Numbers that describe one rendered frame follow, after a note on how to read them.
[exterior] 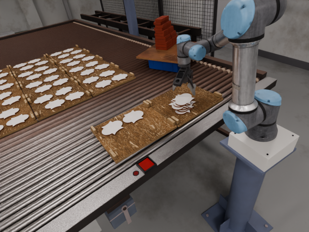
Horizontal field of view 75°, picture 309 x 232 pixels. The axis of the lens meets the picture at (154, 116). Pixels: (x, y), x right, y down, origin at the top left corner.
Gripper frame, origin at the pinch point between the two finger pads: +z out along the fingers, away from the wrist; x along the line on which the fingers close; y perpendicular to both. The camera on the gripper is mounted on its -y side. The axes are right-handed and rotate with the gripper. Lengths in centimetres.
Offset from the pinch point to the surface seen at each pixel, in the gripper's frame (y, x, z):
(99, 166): -63, 18, 11
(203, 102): 8.6, -10.8, 9.3
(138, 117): -23.3, 20.6, 8.4
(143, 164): -52, -3, 10
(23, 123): -60, 92, 9
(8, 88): -36, 160, 9
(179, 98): -0.4, 2.6, 3.5
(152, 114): -16.0, 14.2, 9.3
